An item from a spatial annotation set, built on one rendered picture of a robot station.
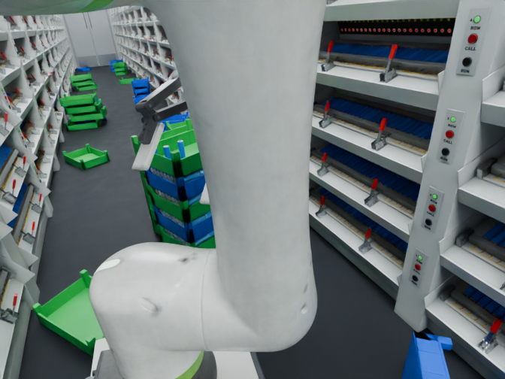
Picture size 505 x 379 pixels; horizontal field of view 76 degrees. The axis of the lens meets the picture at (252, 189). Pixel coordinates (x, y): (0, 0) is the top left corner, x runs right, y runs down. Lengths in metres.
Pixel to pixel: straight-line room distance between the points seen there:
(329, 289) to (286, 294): 0.90
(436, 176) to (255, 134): 0.73
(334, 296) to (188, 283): 0.88
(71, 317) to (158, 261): 0.94
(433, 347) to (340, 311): 0.37
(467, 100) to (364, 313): 0.72
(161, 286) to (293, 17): 0.32
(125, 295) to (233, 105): 0.28
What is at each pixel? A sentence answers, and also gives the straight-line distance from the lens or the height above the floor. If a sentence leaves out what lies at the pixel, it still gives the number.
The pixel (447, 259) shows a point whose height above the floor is 0.31.
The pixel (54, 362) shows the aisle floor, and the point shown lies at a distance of 1.26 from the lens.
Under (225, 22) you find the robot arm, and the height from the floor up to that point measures 0.88.
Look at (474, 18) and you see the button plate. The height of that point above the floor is 0.86.
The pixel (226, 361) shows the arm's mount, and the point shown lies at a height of 0.37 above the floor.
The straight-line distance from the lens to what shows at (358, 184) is 1.21.
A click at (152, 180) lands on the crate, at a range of 1.11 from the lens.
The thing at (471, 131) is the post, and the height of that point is 0.64.
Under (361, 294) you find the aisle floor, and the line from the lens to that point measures 1.26.
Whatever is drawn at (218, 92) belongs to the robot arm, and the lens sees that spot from 0.22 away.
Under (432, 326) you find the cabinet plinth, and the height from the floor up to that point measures 0.02.
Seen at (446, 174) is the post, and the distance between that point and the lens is 0.90.
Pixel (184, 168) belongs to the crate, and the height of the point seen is 0.51.
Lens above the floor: 0.89
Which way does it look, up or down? 28 degrees down
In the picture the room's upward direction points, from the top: 4 degrees counter-clockwise
